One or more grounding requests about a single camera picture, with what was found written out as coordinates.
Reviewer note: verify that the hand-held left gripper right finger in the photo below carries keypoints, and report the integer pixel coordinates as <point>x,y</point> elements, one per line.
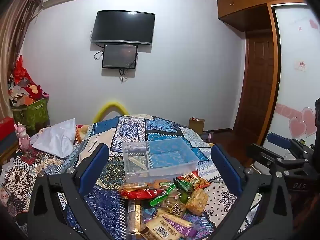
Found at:
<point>226,170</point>

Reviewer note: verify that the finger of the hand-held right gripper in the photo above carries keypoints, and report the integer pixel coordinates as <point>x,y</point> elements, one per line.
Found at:
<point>260,152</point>
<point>278,140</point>

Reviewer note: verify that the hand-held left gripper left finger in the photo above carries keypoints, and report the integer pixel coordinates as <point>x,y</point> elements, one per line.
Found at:
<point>96,165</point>

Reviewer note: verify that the green pea snack packet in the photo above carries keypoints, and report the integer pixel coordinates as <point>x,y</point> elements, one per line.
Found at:
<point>183,185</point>

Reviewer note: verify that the clear plastic container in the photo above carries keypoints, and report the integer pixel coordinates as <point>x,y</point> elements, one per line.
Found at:
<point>175,167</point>

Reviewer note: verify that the pile of assorted snacks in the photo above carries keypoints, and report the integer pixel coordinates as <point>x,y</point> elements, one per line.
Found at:
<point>197,201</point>

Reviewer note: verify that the pink slipper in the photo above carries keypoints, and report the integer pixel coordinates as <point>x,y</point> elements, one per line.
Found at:
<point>210,136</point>

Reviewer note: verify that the white pillow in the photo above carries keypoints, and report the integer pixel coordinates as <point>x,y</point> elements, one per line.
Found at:
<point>56,137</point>

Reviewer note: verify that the white wardrobe sliding door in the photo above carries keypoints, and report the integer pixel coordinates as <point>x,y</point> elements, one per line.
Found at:
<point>297,92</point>

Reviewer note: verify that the small cardboard box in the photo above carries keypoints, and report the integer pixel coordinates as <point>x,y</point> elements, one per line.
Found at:
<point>196,126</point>

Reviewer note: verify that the brown wooden door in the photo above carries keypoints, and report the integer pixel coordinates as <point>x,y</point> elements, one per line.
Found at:
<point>257,85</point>

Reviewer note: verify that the yellow foam tube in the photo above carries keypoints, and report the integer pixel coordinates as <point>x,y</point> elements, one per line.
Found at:
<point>112,104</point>

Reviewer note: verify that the pink doll toy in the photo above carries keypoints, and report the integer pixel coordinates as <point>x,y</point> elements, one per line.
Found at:
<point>23,138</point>

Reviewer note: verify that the white label sticker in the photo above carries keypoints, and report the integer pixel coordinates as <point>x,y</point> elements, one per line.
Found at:
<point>301,65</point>

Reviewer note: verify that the green storage basket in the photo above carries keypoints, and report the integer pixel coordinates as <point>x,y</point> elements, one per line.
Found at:
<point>31,115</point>

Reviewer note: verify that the red flat box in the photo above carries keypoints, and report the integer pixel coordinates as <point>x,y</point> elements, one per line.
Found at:
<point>6,128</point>

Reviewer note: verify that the wooden overhead cabinet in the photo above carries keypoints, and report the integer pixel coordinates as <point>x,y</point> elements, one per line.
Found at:
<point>240,7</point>

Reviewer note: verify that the striped brown curtain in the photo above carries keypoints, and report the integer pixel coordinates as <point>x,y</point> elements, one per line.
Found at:
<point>17,42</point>

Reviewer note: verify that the small black wall monitor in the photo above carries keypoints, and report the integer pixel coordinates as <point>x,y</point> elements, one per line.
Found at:
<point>120,56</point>

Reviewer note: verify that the large black wall television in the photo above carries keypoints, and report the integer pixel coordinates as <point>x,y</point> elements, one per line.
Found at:
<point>122,26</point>

